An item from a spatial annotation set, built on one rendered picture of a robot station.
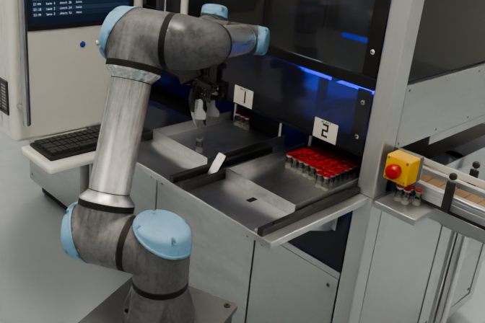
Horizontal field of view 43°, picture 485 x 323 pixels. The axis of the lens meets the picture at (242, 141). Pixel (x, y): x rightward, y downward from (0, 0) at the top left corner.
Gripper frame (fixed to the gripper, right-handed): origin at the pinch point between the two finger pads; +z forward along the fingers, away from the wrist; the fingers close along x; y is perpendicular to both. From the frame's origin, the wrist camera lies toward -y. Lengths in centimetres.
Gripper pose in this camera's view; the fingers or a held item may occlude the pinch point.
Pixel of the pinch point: (200, 121)
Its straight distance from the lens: 187.6
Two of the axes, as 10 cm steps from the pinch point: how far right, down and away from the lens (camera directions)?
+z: -1.1, 9.2, 3.7
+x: 7.1, -1.9, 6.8
